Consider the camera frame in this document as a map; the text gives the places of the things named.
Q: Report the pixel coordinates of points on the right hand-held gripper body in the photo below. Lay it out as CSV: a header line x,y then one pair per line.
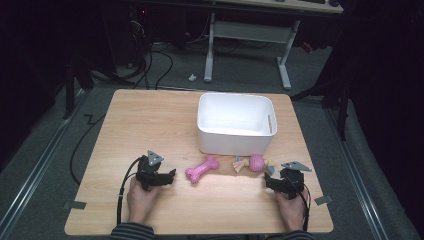
x,y
293,181

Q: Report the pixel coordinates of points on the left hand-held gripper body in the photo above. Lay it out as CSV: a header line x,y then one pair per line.
x,y
146,173

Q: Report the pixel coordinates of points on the pink spiky bone toy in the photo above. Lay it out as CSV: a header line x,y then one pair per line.
x,y
201,170

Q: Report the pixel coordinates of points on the white plastic bin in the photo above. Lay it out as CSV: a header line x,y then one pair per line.
x,y
233,140

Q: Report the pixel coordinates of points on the person's right hand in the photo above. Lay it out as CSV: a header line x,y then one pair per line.
x,y
293,211

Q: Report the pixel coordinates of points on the person's left hand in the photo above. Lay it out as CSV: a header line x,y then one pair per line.
x,y
140,203

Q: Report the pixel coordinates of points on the grey tape piece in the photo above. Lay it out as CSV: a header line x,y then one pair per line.
x,y
74,204
323,200

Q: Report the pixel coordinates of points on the black metal stand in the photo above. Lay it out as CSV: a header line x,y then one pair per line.
x,y
70,90
341,106

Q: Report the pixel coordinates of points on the crumpled white paper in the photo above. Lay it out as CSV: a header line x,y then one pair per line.
x,y
192,77

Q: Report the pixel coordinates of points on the desk with white legs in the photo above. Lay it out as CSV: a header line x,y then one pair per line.
x,y
250,31

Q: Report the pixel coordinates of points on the metal floor rail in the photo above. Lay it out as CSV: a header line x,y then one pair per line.
x,y
40,163
356,173

